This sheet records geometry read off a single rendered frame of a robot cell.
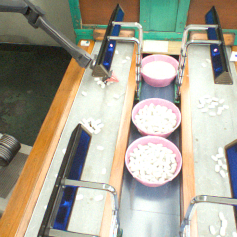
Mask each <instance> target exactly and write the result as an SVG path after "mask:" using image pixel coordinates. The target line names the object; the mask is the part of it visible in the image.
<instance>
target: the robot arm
mask: <svg viewBox="0 0 237 237"><path fill-rule="evenodd" d="M0 12H15V13H21V14H23V15H24V16H25V18H26V19H27V20H28V21H27V22H28V23H29V24H30V25H31V26H32V27H33V28H34V29H38V28H41V29H43V30H44V31H45V32H46V33H47V34H49V35H50V37H51V38H53V39H54V40H56V41H57V42H58V43H59V44H60V45H61V46H62V47H63V48H64V49H65V50H66V51H68V52H69V53H70V54H71V56H72V57H73V58H74V59H75V62H77V63H78V65H79V66H80V67H82V68H85V69H87V67H88V66H89V65H90V66H89V68H90V69H91V70H93V68H94V65H95V62H96V59H97V56H98V54H94V53H92V54H91V55H90V54H88V53H87V52H86V51H85V50H83V49H82V48H81V47H78V46H77V45H75V44H74V43H73V42H72V41H71V40H69V39H68V38H67V37H65V35H64V34H63V33H61V32H60V31H59V30H58V29H57V28H56V27H54V26H53V25H52V24H51V22H50V21H49V20H48V19H47V18H46V17H45V15H46V12H45V11H44V10H43V9H41V8H40V7H39V6H35V5H33V4H32V3H31V2H29V1H28V0H16V1H15V0H0ZM112 77H113V78H114V79H113V78H112ZM105 80H106V81H113V82H119V79H118V78H117V77H116V75H115V73H114V71H113V70H111V71H110V72H109V76H108V77H107V78H105V77H103V78H102V82H104V81H105Z"/></svg>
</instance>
